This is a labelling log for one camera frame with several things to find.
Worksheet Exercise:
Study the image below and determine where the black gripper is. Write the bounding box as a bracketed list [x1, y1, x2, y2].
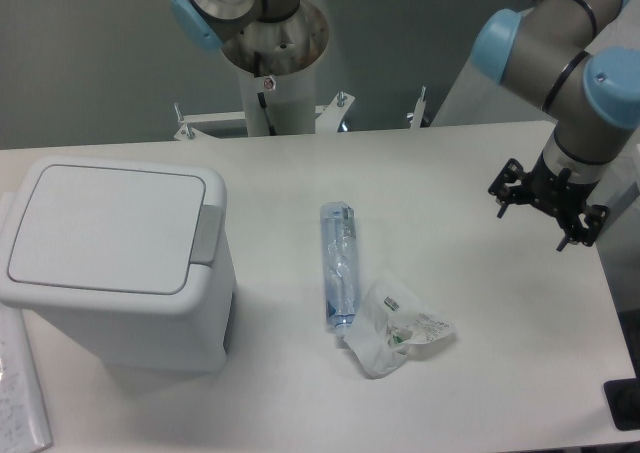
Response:
[488, 154, 610, 250]

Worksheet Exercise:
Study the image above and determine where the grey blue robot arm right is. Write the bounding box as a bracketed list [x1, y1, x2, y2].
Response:
[470, 0, 639, 227]

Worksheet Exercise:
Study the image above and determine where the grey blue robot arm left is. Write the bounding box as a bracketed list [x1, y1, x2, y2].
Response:
[170, 0, 624, 246]

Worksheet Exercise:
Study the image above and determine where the white trash can lid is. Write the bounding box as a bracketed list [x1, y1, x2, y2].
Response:
[3, 163, 206, 296]

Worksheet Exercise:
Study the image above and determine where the white plastic trash can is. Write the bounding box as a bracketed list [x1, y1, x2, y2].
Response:
[1, 156, 236, 372]

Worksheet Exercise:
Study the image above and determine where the crumpled white plastic wrapper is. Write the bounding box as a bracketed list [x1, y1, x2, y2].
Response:
[344, 271, 457, 379]

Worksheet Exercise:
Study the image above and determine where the black device at edge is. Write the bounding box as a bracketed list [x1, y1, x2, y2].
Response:
[604, 378, 639, 431]

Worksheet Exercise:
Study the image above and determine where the crushed clear plastic bottle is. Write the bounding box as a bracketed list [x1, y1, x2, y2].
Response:
[320, 201, 361, 339]

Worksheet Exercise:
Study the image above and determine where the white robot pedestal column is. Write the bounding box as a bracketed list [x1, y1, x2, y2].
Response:
[222, 0, 329, 110]

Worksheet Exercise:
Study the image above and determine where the white metal base frame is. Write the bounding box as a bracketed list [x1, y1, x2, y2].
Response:
[172, 86, 429, 142]

